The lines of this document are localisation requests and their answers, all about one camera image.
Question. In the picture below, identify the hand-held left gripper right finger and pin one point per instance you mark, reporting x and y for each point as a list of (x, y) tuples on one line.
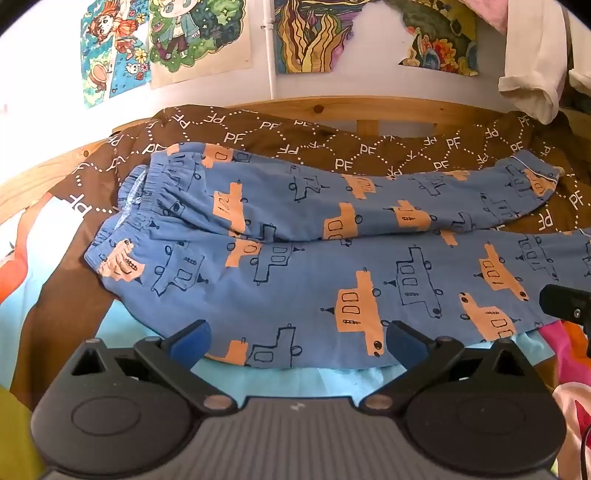
[(406, 345)]

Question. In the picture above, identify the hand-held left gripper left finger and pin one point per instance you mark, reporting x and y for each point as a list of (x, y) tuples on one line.
[(191, 342)]

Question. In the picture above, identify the blue pants with orange print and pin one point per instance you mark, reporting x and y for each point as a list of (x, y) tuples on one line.
[(300, 286)]

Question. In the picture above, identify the pink and orange cloth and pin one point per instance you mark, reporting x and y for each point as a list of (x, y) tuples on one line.
[(569, 364)]

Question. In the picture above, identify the orange and light blue bedsheet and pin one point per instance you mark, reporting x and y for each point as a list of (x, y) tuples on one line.
[(124, 328)]

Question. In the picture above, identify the yellow-green cloth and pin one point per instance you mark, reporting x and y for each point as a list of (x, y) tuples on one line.
[(11, 429)]

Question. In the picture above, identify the brown patterned blanket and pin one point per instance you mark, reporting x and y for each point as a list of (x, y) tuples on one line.
[(323, 138)]

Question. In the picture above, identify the cream hanging garment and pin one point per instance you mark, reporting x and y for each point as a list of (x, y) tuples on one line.
[(531, 69)]

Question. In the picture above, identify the pink hanging garment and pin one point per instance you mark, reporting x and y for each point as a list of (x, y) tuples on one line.
[(489, 11)]

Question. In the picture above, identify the wooden bed frame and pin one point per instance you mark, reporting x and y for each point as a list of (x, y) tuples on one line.
[(323, 108)]

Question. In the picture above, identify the yellow-green fish wall painting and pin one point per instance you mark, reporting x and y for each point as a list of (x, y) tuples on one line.
[(443, 41)]

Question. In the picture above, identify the blue cartoon wall poster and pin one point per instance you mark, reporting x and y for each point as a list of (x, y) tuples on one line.
[(115, 50)]

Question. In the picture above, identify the white wall pipe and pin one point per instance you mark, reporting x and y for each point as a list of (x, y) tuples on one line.
[(270, 50)]

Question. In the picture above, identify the green cartoon wall poster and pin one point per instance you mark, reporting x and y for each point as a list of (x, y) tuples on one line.
[(198, 37)]

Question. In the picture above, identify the colourful seaweed wall painting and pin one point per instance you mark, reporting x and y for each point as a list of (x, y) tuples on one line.
[(323, 37)]

